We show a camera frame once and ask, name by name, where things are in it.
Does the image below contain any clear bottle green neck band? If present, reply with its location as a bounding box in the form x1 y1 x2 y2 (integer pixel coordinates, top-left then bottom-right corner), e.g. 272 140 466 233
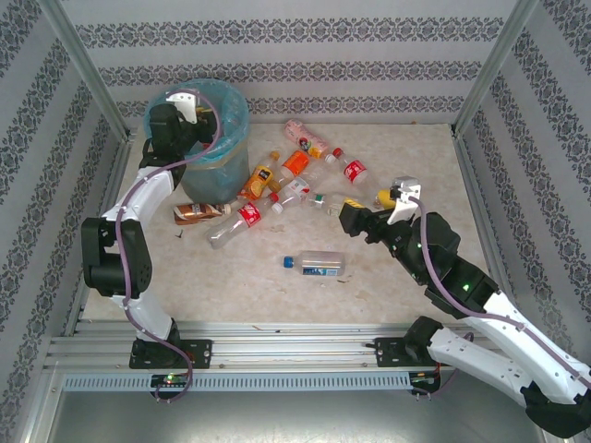
308 192 353 219

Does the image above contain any small red label cola bottle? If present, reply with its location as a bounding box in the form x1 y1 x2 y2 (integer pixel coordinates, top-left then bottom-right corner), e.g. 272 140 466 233
332 146 373 186

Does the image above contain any clear water bottle blue cap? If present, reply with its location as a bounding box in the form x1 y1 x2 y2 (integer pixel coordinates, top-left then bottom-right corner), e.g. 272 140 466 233
283 250 347 278

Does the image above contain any clear bottle red white label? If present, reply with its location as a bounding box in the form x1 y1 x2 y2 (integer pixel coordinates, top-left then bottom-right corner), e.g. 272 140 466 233
271 159 332 216

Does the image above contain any short orange label bottle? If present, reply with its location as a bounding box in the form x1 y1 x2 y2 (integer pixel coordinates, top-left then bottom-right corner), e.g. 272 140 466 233
267 150 311 193

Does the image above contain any brown coffee drink bottle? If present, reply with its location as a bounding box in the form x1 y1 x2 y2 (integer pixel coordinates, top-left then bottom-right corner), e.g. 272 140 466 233
173 202 233 226

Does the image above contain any orange juice bottle yellow cap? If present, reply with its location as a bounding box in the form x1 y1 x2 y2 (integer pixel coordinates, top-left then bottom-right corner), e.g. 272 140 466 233
237 151 283 203

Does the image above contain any pink printed plastic bottle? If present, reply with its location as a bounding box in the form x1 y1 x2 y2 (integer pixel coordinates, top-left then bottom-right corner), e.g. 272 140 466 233
283 118 338 165

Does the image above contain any large red label cola bottle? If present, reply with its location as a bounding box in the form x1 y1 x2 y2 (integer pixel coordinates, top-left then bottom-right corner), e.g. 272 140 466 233
204 192 281 251

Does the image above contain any blue plastic bin liner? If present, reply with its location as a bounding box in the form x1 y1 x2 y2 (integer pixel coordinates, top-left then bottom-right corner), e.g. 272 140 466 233
143 78 253 165

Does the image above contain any grey plastic waste bin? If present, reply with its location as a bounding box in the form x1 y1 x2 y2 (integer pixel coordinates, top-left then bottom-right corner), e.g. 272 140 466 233
143 78 253 205

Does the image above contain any small black controller board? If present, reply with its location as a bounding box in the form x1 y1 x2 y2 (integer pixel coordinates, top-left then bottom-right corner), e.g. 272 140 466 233
409 372 442 388
151 373 191 389

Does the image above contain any grey steel sheet shelf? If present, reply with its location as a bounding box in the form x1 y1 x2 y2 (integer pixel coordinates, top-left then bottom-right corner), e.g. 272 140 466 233
27 389 572 443

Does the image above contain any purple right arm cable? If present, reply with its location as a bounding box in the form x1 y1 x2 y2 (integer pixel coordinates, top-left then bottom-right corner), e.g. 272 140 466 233
405 196 591 401

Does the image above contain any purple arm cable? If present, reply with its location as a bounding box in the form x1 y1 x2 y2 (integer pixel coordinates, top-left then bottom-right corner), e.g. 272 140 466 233
405 196 591 401
115 90 225 405

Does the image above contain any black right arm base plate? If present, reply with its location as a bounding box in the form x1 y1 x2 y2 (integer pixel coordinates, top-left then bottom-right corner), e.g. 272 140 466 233
373 336 458 369

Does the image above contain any aluminium frame post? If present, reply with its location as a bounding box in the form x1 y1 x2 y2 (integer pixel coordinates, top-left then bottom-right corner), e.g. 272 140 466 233
452 0 541 138
36 0 136 139

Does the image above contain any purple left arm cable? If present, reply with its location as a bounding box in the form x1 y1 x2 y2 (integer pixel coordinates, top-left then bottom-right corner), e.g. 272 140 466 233
115 90 225 405

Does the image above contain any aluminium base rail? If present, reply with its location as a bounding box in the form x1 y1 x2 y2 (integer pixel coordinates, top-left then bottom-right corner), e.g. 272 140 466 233
43 320 544 370

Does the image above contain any white slotted cable duct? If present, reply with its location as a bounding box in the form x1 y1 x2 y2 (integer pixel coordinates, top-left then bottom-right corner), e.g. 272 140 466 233
62 372 413 392

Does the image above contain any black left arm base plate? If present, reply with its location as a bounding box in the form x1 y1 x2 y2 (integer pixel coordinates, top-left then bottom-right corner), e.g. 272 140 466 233
128 339 213 370

